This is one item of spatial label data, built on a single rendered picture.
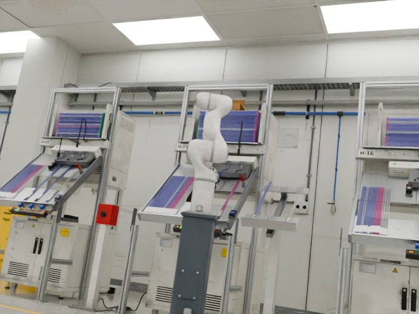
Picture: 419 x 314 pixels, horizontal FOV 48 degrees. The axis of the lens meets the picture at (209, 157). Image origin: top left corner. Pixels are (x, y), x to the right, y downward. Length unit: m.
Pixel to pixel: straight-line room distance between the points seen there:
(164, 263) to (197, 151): 1.28
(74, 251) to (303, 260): 2.26
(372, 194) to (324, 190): 1.78
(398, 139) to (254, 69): 2.54
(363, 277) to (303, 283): 1.79
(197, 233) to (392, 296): 1.35
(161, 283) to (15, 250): 1.44
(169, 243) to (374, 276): 1.46
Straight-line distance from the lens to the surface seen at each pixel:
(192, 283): 2.52
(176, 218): 3.29
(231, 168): 3.61
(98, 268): 3.73
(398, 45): 5.46
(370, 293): 3.25
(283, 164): 5.16
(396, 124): 3.55
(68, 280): 4.15
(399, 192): 3.34
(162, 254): 3.66
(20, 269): 4.44
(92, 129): 4.40
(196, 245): 2.52
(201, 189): 2.57
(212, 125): 2.73
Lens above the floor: 0.48
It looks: 12 degrees up
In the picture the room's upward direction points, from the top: 8 degrees clockwise
